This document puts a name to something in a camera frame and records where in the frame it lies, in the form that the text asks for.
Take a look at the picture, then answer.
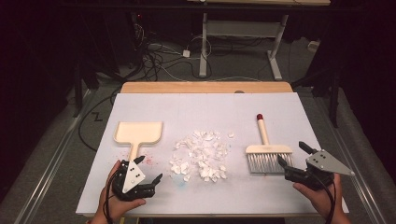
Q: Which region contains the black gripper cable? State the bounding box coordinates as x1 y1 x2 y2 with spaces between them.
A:
309 171 338 224
103 169 123 224

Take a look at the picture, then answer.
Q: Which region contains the wooden table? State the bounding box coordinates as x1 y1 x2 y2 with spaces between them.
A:
120 80 294 94

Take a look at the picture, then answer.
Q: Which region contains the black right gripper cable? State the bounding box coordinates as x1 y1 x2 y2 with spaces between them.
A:
309 171 338 224

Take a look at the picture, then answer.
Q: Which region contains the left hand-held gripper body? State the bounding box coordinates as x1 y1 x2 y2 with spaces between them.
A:
111 159 157 202

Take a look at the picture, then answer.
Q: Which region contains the white foam board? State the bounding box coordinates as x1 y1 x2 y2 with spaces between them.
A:
75 91 350 217

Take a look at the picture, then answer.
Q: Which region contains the cream brush with red tip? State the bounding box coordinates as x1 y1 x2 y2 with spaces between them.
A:
245 113 295 175

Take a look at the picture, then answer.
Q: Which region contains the white metal desk frame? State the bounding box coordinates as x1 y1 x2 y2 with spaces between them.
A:
186 0 332 81

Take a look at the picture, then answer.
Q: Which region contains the person's left hand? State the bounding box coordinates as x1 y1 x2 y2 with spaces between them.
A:
98 160 148 219

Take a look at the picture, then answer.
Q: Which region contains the black metal stand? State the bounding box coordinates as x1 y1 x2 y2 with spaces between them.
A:
291 69 341 129

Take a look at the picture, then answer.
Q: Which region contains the cream plastic dustpan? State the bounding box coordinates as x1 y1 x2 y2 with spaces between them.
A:
113 120 164 162

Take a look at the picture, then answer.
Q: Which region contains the long black floor cable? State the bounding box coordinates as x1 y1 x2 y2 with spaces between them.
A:
77 88 123 153

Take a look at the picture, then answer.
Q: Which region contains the small white box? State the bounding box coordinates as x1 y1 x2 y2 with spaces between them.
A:
307 40 321 53

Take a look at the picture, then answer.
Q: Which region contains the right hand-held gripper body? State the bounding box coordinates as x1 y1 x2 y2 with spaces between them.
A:
284 149 356 191

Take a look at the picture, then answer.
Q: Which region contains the tangle of floor cables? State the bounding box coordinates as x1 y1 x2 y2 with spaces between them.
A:
132 13 214 82

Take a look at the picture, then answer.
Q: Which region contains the metal floor rail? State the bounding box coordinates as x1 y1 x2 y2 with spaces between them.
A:
15 89 92 224
320 122 389 224

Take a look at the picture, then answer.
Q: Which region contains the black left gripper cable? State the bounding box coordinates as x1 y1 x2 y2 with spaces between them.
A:
103 169 123 224

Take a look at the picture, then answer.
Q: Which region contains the pile of white paper scraps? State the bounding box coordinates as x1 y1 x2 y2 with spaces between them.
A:
168 129 235 184

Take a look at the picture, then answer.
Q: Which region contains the person's right hand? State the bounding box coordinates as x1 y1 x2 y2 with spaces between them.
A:
292 173 344 219

